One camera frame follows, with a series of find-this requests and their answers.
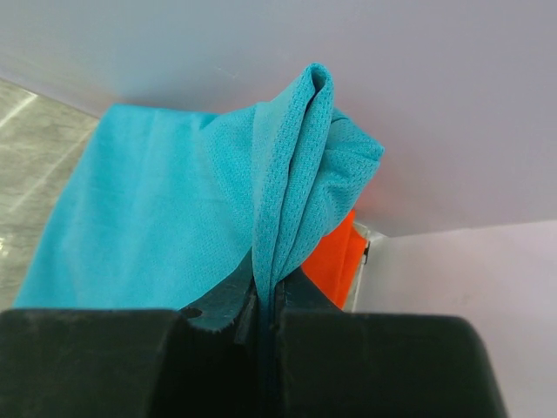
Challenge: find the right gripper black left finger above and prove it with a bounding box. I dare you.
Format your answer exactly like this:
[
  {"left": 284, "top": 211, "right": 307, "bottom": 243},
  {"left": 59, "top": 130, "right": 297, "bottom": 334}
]
[{"left": 1, "top": 256, "right": 258, "bottom": 417}]

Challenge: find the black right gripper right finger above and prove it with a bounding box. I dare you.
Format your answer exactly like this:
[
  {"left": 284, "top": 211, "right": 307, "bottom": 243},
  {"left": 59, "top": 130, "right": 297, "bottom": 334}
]
[{"left": 265, "top": 270, "right": 507, "bottom": 417}]

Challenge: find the teal polo shirt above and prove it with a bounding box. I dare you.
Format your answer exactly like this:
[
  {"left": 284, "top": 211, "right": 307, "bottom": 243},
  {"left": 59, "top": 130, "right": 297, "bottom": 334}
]
[{"left": 11, "top": 62, "right": 386, "bottom": 311}]

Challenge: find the folded orange t shirt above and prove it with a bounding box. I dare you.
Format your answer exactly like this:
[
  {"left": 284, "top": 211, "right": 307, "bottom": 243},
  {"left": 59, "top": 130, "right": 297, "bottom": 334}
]
[{"left": 301, "top": 209, "right": 367, "bottom": 308}]

